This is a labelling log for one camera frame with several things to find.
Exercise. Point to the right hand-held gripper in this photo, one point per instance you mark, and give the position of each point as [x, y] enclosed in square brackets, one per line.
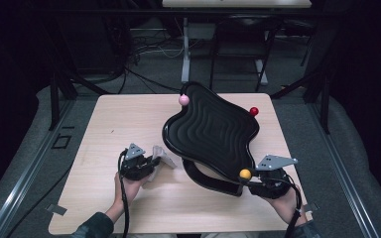
[274, 185]

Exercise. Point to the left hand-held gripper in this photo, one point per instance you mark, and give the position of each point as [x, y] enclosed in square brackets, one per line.
[134, 165]

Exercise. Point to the white waffle cloth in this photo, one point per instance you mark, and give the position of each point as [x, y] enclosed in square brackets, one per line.
[163, 157]

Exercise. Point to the yellow ball knob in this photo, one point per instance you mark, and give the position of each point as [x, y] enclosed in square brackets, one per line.
[245, 174]

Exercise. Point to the red ball knob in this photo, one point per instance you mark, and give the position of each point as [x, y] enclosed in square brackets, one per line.
[253, 111]

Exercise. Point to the black wavy tray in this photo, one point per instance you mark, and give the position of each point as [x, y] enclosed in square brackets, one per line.
[211, 132]

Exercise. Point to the pink ball knob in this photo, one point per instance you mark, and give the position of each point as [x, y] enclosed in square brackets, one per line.
[184, 99]

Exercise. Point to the person's right hand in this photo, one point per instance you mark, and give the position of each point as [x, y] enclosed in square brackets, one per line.
[289, 206]

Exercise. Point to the person's left hand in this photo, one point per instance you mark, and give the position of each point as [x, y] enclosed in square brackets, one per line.
[127, 191]

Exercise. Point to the white desk leg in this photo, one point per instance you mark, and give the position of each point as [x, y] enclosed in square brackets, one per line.
[186, 46]

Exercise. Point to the black chair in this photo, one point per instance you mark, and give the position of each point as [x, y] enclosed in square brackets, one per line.
[241, 36]

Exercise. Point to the white desk top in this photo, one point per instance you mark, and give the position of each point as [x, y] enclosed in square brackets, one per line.
[236, 3]

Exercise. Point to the grey table bracket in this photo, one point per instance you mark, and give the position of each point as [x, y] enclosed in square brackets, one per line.
[56, 209]
[312, 207]

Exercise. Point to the aluminium floor rail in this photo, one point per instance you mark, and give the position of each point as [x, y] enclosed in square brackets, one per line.
[347, 185]
[20, 191]

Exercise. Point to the black metal frame stand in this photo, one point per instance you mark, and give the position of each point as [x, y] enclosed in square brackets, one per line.
[55, 99]
[325, 105]

